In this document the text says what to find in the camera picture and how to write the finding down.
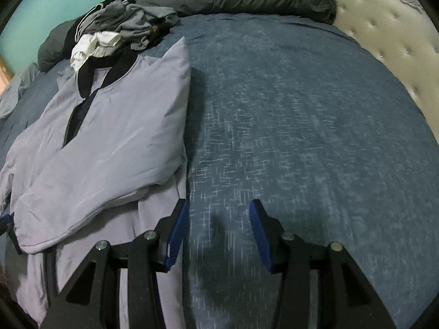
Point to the light grey crumpled sheet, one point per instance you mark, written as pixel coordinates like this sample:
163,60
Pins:
17,89

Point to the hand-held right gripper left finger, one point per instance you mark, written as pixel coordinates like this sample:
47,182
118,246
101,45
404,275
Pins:
176,236

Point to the cream tufted headboard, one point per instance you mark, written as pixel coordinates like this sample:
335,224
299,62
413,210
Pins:
384,34

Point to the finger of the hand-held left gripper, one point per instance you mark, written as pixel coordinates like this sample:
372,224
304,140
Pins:
5,218
15,243

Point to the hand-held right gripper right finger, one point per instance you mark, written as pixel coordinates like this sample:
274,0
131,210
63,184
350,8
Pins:
260,236

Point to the black garment with white stripes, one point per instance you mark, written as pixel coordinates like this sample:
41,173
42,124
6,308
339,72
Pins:
73,31

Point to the bed with blue sheet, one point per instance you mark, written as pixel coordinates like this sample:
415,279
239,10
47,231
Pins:
291,126

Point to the light grey zip jacket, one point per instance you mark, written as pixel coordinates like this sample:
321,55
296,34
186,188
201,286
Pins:
120,126

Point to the dark grey garment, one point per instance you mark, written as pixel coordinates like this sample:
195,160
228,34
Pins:
137,24

